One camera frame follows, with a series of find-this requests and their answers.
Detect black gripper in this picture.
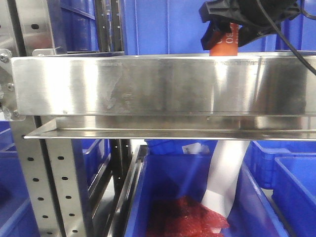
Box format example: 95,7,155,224
199,0,301,49

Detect red mesh parts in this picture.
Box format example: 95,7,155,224
146,196,230,237

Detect white paper sheet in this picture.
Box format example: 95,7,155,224
182,140,251,234

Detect blue bin with red parts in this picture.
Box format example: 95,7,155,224
124,155,288,237

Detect blue bin lower left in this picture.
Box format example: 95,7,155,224
0,121,40,237

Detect orange cylindrical capacitor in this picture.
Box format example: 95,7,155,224
209,23,239,56

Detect perforated steel shelf upright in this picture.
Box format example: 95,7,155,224
10,116,94,237

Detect blue bin lower right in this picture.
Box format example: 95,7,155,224
244,141,316,237

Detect stainless steel shelf tray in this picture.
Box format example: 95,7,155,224
11,52,316,140

